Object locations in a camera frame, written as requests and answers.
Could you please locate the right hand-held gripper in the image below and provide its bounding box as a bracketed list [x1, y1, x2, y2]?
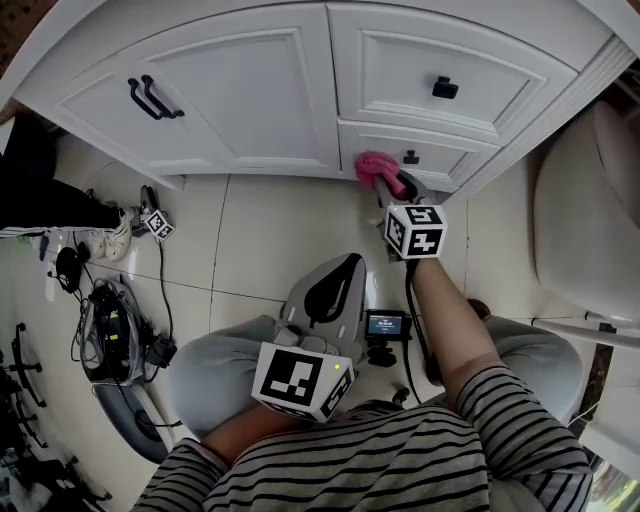
[372, 169, 449, 264]

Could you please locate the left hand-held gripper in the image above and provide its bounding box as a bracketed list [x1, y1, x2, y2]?
[251, 252, 369, 424]

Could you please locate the pink cloth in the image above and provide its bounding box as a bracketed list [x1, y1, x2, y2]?
[355, 151, 408, 199]

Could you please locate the white sink cabinet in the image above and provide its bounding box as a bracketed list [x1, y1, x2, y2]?
[9, 0, 637, 202]

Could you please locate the person's right forearm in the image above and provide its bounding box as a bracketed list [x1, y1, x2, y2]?
[411, 256, 507, 402]

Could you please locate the person's left forearm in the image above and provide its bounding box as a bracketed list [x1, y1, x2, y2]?
[201, 401, 312, 469]

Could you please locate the large black drawer knob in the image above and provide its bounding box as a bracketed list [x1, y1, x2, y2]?
[431, 75, 460, 100]

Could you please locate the person's left leg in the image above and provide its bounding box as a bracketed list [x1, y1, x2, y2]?
[166, 313, 282, 442]

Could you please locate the person's leg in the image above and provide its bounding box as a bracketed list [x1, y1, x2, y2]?
[468, 313, 586, 427]
[0, 116, 126, 234]
[166, 313, 282, 442]

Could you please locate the grey striped shirt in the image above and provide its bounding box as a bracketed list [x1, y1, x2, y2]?
[131, 366, 594, 512]

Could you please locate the black power adapter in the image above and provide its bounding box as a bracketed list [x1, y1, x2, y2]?
[146, 336, 179, 370]

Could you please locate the white toilet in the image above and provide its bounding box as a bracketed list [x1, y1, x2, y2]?
[531, 98, 640, 322]

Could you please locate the spare grey hand-held gripper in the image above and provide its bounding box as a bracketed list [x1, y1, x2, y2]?
[138, 184, 177, 244]

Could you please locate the person's right leg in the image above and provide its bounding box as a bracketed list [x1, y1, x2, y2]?
[468, 313, 586, 427]

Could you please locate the grey backpack with black gear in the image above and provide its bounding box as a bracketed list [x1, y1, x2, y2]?
[78, 276, 152, 387]

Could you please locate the grey oval bag lid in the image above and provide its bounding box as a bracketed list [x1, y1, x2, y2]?
[93, 381, 174, 465]

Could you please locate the black headset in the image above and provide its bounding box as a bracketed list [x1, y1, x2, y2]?
[46, 243, 92, 297]

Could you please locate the black stand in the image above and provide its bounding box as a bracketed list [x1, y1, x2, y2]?
[0, 322, 47, 451]

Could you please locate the small black camera with screen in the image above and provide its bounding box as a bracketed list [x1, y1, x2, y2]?
[364, 308, 408, 367]

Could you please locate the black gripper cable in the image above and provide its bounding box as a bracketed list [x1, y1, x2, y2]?
[403, 260, 443, 387]

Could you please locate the thin black floor cable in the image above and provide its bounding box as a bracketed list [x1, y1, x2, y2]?
[157, 239, 177, 347]

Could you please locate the black cabinet door handle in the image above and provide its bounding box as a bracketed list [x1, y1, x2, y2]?
[126, 77, 167, 122]
[140, 74, 187, 120]

